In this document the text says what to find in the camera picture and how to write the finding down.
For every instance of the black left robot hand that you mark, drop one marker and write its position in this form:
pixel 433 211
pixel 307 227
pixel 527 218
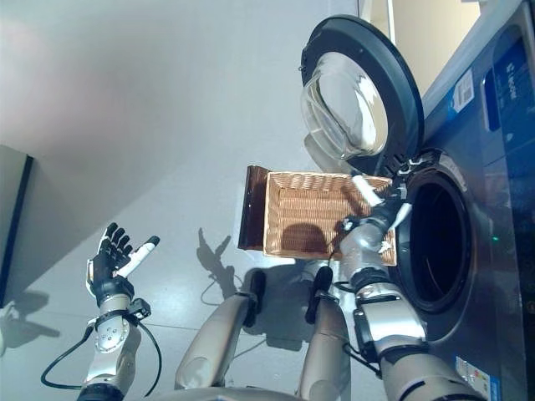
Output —
pixel 106 267

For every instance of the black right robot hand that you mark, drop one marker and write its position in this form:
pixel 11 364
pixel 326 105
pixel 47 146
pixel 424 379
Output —
pixel 386 213

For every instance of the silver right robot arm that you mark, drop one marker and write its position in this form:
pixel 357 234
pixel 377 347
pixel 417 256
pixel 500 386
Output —
pixel 393 321

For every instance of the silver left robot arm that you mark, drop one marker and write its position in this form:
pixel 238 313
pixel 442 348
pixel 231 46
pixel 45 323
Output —
pixel 110 342

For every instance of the dark grey washing machine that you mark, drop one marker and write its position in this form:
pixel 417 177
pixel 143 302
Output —
pixel 493 250

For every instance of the white machine with clear parts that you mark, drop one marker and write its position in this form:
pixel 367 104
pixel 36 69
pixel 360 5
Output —
pixel 5 321

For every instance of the round washing machine door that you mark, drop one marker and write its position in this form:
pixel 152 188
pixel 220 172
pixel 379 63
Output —
pixel 355 100

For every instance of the rectangular wicker laundry basket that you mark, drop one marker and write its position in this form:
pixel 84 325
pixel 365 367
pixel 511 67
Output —
pixel 305 209

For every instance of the grey cabinet with black edge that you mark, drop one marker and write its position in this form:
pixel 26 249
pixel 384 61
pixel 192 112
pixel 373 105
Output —
pixel 12 217

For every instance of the silver left robot leg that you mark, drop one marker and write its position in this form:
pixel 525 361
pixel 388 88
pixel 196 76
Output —
pixel 213 338

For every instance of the silver robot leg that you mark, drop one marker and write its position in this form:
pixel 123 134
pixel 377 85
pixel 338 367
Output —
pixel 326 346
pixel 213 338

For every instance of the glossy brown stool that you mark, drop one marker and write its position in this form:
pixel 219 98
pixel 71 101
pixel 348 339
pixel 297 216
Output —
pixel 253 209

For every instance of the blue and white sticker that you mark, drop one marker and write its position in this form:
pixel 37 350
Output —
pixel 463 89

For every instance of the silver right robot leg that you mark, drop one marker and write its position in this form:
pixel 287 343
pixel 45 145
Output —
pixel 326 346

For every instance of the energy label sticker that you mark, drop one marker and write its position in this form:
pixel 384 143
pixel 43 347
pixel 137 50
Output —
pixel 476 376

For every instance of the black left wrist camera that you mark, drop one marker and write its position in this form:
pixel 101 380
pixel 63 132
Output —
pixel 139 308

